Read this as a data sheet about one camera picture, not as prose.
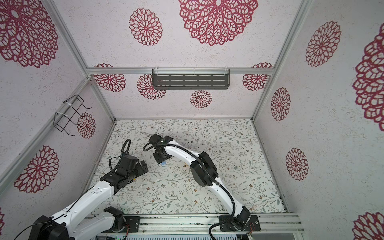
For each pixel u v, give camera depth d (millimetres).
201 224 757
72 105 790
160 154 817
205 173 591
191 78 942
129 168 660
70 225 421
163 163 947
